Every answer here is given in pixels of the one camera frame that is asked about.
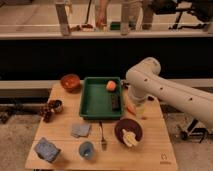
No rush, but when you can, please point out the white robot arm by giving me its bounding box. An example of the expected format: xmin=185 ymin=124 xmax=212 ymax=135
xmin=126 ymin=57 xmax=213 ymax=129

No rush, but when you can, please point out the dark maroon plate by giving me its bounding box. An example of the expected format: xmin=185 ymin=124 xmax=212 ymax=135
xmin=114 ymin=118 xmax=143 ymax=147

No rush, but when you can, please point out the pale yellow banana toy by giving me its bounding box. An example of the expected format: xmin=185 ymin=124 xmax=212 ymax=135
xmin=122 ymin=129 xmax=138 ymax=147

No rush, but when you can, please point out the orange peach fruit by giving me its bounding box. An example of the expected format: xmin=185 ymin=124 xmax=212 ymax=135
xmin=106 ymin=80 xmax=117 ymax=92

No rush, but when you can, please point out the green plastic tray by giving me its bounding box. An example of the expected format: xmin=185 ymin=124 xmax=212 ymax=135
xmin=79 ymin=77 xmax=124 ymax=120

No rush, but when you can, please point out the metal fork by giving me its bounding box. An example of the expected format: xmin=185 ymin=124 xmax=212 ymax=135
xmin=99 ymin=122 xmax=107 ymax=151

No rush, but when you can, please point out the blue grey folded cloth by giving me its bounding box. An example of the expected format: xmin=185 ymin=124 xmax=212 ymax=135
xmin=71 ymin=123 xmax=91 ymax=138

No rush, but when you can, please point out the small blue cup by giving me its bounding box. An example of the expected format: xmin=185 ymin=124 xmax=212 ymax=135
xmin=79 ymin=141 xmax=94 ymax=160

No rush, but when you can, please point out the orange red bowl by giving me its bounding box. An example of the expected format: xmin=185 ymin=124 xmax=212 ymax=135
xmin=60 ymin=74 xmax=80 ymax=91

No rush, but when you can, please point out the small metal can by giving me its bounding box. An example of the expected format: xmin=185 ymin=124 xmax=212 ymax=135
xmin=53 ymin=100 xmax=63 ymax=113

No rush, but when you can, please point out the person in background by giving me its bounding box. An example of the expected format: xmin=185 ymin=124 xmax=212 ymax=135
xmin=96 ymin=0 xmax=154 ymax=30

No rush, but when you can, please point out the dark purple grape bunch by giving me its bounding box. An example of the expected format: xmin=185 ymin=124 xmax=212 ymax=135
xmin=39 ymin=100 xmax=54 ymax=123

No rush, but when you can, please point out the blue sponge block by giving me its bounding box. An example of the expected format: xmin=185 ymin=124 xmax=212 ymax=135
xmin=34 ymin=137 xmax=61 ymax=163

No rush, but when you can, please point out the black handled tool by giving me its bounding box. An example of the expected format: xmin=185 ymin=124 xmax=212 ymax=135
xmin=121 ymin=80 xmax=154 ymax=101

